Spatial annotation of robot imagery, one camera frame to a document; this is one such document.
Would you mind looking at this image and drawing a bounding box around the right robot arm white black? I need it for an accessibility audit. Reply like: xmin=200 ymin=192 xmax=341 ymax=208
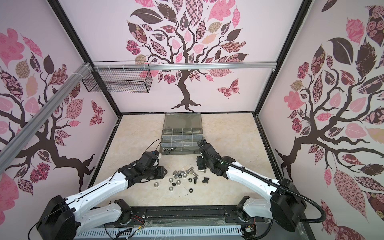
xmin=197 ymin=140 xmax=307 ymax=232

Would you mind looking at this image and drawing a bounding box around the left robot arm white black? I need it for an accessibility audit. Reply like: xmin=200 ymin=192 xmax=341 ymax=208
xmin=36 ymin=151 xmax=167 ymax=240

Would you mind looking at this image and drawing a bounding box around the black socket screw pair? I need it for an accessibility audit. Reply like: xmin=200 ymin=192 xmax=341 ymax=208
xmin=202 ymin=177 xmax=210 ymax=184

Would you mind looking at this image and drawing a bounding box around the silver hex bolt upright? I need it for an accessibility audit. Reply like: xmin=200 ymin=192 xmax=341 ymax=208
xmin=186 ymin=167 xmax=194 ymax=174

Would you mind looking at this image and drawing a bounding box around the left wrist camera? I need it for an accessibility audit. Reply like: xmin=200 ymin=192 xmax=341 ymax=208
xmin=143 ymin=151 xmax=160 ymax=165

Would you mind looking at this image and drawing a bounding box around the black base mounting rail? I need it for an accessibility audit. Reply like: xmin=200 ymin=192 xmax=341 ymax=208
xmin=64 ymin=203 xmax=307 ymax=226

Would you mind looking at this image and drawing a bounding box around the white slotted cable duct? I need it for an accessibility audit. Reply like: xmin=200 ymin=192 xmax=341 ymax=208
xmin=75 ymin=226 xmax=242 ymax=240

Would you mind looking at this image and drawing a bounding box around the black wire mesh basket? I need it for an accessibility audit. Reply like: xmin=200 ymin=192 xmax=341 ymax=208
xmin=82 ymin=60 xmax=153 ymax=94

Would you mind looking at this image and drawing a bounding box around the aluminium rail back wall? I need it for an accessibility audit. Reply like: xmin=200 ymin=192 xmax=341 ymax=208
xmin=94 ymin=62 xmax=277 ymax=71

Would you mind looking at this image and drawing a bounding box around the aluminium rail wall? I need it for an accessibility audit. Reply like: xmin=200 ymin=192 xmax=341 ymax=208
xmin=94 ymin=62 xmax=277 ymax=71
xmin=1 ymin=63 xmax=92 ymax=173

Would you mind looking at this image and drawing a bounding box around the aluminium rail left wall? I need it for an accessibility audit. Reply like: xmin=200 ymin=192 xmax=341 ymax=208
xmin=1 ymin=63 xmax=92 ymax=173

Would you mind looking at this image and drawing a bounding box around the black corrugated cable conduit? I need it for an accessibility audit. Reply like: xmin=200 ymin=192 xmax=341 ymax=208
xmin=197 ymin=140 xmax=327 ymax=224

